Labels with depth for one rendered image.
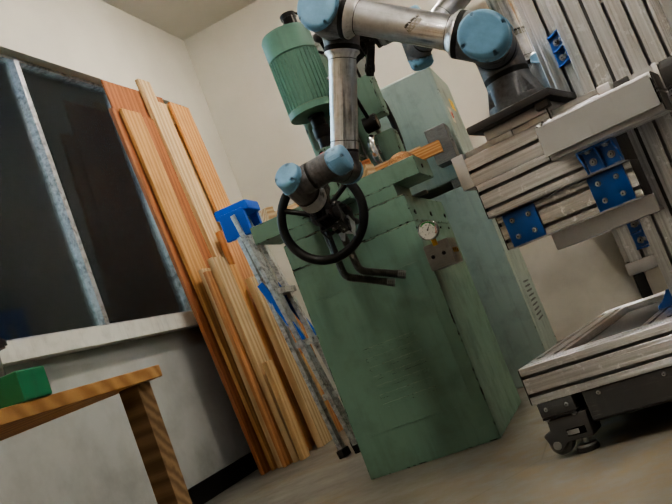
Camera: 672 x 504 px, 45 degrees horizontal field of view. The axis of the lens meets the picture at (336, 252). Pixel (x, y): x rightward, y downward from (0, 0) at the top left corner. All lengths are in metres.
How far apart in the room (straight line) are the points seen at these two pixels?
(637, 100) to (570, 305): 3.15
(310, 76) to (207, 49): 2.90
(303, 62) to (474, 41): 0.98
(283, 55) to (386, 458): 1.37
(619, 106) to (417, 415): 1.19
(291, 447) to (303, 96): 1.79
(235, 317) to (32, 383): 2.59
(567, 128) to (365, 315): 1.00
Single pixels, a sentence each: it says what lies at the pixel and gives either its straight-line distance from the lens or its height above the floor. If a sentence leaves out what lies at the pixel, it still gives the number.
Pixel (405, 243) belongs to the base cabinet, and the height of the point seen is 0.65.
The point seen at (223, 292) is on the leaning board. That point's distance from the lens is 3.94.
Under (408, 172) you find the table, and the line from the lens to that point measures 2.56.
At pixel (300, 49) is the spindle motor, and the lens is 2.83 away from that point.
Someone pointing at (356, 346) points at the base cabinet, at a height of 0.41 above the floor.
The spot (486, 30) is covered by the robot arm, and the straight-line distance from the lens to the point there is 1.97.
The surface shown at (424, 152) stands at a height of 0.92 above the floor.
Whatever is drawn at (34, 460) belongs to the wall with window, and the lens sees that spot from 3.03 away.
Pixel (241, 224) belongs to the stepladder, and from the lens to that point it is 3.51.
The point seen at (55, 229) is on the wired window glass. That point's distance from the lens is 3.70.
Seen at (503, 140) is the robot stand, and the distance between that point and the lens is 2.07.
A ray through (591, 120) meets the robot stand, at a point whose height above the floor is 0.69.
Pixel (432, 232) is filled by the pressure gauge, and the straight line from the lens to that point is 2.47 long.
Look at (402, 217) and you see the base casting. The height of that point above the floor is 0.73.
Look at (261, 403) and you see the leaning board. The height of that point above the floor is 0.31.
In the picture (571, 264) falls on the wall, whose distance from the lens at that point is 4.91.
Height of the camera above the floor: 0.44
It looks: 6 degrees up
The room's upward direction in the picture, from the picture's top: 21 degrees counter-clockwise
